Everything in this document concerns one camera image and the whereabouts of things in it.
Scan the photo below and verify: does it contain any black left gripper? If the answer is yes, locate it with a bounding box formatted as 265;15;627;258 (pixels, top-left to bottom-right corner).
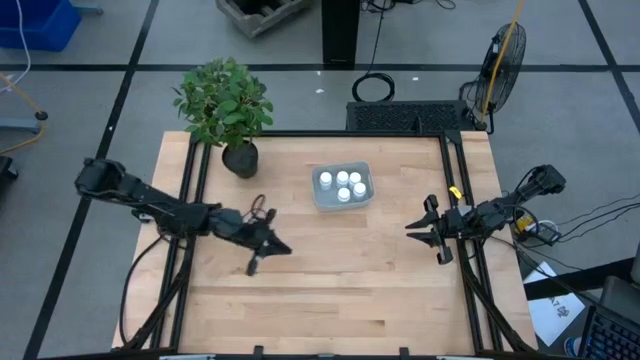
214;208;293;277

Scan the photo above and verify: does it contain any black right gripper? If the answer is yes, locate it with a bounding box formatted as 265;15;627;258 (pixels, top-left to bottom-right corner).
405;194;474;266

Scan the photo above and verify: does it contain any light grey plastic basket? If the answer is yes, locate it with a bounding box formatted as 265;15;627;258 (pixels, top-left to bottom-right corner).
311;160;376;212

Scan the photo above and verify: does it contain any black plant pot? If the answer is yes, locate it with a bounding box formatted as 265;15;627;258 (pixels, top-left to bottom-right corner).
221;141;260;180

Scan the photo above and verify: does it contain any power strip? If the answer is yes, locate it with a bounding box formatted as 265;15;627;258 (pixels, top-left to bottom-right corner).
514;214;562;247

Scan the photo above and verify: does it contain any black perforated case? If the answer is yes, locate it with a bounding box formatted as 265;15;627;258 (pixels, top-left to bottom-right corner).
345;99;475;134

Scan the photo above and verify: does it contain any white paper sheet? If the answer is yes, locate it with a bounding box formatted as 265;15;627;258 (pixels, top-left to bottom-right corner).
522;261;586;347

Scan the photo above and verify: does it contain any green leafy plant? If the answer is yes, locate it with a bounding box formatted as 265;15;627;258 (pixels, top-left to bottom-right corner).
172;56;275;149

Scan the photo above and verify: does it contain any black floor fan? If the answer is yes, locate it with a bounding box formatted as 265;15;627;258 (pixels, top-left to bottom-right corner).
458;21;528;134

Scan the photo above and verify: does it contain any black laptop keyboard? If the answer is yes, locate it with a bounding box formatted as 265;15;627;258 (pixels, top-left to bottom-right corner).
578;303;640;360

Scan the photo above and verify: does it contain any black column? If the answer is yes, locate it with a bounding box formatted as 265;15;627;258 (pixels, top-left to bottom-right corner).
321;0;362;66

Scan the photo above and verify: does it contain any wooden pallet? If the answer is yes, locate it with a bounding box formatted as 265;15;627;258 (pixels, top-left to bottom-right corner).
215;0;312;39

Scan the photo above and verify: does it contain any blue plastic bin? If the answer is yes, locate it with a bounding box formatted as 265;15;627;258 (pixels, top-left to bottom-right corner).
0;0;82;52

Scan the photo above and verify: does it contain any brown cable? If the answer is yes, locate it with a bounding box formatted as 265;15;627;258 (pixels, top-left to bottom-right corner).
241;193;267;222

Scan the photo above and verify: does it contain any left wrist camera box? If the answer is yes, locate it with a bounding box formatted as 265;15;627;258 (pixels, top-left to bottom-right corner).
219;208;246;235

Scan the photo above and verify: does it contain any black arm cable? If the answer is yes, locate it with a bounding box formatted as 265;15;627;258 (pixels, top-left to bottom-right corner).
118;233;167;347

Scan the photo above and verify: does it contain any coiled black cable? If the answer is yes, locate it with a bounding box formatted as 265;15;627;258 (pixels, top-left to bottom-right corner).
351;72;397;104

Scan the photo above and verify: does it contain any yellow hose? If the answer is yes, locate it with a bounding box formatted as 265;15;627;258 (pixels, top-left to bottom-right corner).
480;0;525;124
0;73;49;156

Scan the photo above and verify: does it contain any white cable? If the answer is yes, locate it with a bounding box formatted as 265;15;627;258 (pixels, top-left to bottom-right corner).
0;0;32;94

